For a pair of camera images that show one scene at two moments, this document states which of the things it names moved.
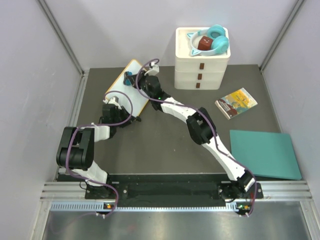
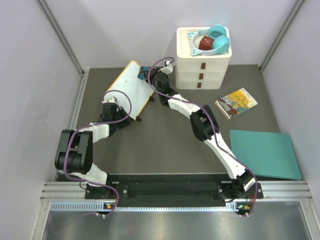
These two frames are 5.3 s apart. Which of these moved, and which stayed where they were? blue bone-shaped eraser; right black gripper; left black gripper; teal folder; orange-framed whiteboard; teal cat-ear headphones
Moved: right black gripper; blue bone-shaped eraser
Stayed: left black gripper; teal folder; orange-framed whiteboard; teal cat-ear headphones
